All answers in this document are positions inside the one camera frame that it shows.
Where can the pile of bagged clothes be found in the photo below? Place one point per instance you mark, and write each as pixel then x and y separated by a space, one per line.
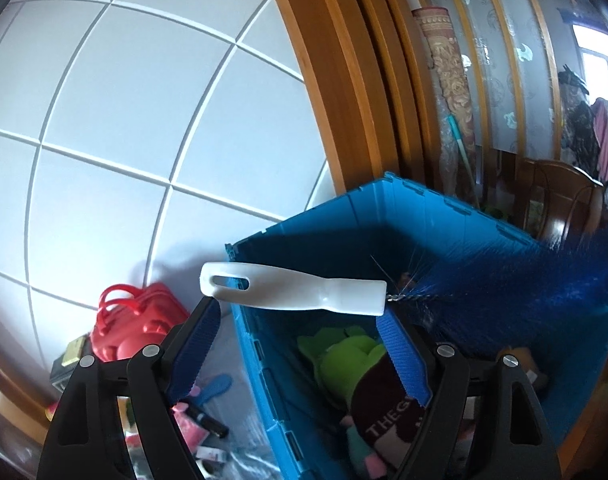
pixel 581 130

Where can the wooden slat glass partition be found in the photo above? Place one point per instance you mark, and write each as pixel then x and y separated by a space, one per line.
pixel 509 60

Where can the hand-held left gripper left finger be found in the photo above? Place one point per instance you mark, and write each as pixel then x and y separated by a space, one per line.
pixel 194 355

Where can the plastic-wrapped roll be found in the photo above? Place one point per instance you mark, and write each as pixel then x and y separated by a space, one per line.
pixel 449 170

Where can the brown plush toy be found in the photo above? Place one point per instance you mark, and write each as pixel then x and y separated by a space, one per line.
pixel 531 367

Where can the dark brown printed cloth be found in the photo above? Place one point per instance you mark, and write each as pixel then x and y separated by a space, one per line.
pixel 384 410

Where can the black box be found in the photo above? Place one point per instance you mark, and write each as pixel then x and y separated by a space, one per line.
pixel 64 377

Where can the teal and pink plush toy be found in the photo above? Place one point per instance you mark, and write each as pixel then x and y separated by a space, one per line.
pixel 364 450

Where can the wooden chair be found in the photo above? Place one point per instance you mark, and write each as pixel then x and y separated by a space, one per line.
pixel 559 200

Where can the black marker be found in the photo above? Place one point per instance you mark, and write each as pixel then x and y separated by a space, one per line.
pixel 211 421

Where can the rolled patterned carpet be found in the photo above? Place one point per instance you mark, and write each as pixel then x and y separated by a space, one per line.
pixel 449 75

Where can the gold flat tin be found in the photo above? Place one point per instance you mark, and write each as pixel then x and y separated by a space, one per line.
pixel 78 351

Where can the green plush toy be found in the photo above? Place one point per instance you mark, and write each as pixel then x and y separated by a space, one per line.
pixel 344 360

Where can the blue plastic storage crate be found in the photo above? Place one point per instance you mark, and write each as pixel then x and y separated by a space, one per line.
pixel 434 225

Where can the pink bag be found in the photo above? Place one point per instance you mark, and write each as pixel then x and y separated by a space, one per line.
pixel 186 422

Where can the window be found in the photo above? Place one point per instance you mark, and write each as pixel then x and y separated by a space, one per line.
pixel 599 60

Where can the blue hairbrush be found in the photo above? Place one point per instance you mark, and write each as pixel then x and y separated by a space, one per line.
pixel 216 386

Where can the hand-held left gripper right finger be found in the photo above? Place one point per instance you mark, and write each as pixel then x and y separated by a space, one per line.
pixel 401 360

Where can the wooden wall frame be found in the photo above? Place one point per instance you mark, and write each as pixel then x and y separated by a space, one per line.
pixel 334 85

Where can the teal pole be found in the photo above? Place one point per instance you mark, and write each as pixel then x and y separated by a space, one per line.
pixel 461 155

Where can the yellow and pink tube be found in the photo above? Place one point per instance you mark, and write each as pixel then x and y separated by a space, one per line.
pixel 51 411

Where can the red bear-face suitcase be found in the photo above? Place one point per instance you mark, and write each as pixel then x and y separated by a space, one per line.
pixel 134 330

